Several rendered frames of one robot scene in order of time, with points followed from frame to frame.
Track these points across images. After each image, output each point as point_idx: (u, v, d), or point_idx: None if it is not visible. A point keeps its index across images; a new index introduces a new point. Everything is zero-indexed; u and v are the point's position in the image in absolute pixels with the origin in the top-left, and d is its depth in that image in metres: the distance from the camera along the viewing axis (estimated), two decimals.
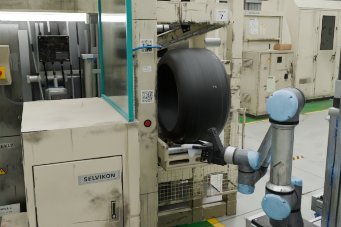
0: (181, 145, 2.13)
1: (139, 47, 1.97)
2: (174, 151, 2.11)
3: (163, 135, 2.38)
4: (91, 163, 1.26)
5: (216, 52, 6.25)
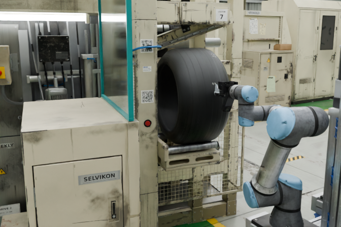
0: (181, 146, 2.13)
1: (139, 47, 1.97)
2: (174, 152, 2.11)
3: (163, 137, 2.37)
4: (91, 163, 1.26)
5: (216, 52, 6.25)
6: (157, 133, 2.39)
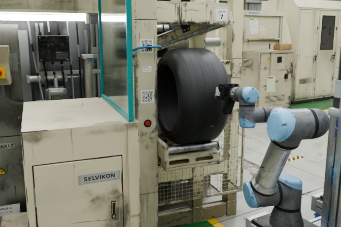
0: (182, 151, 2.13)
1: (139, 47, 1.97)
2: None
3: (162, 139, 2.39)
4: (91, 163, 1.26)
5: (216, 52, 6.25)
6: (159, 135, 2.37)
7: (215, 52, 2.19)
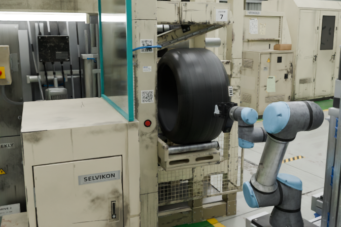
0: (181, 146, 2.13)
1: (139, 47, 1.97)
2: (174, 152, 2.11)
3: (162, 133, 2.38)
4: (91, 163, 1.26)
5: (216, 52, 6.25)
6: None
7: (231, 94, 2.05)
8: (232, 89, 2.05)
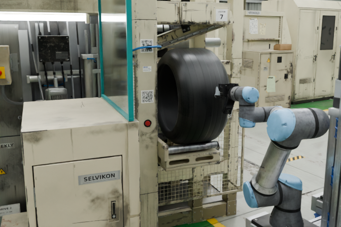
0: (182, 148, 2.12)
1: (139, 47, 1.97)
2: (173, 153, 2.12)
3: (162, 134, 2.38)
4: (91, 163, 1.26)
5: (216, 52, 6.25)
6: None
7: (230, 116, 2.08)
8: (232, 111, 2.07)
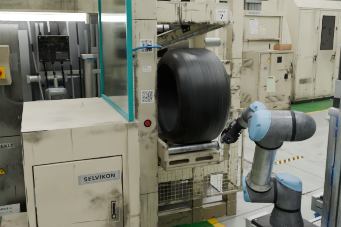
0: None
1: (139, 47, 1.97)
2: None
3: (162, 139, 2.40)
4: (91, 163, 1.26)
5: (216, 52, 6.25)
6: (159, 136, 2.36)
7: (227, 126, 2.12)
8: (229, 122, 2.11)
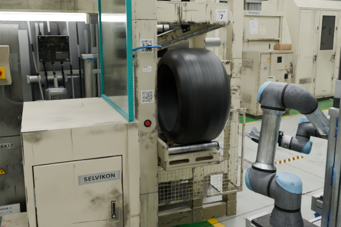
0: None
1: (139, 47, 1.97)
2: None
3: (162, 139, 2.39)
4: (91, 163, 1.26)
5: (216, 52, 6.25)
6: (159, 135, 2.37)
7: (225, 125, 2.13)
8: (227, 121, 2.12)
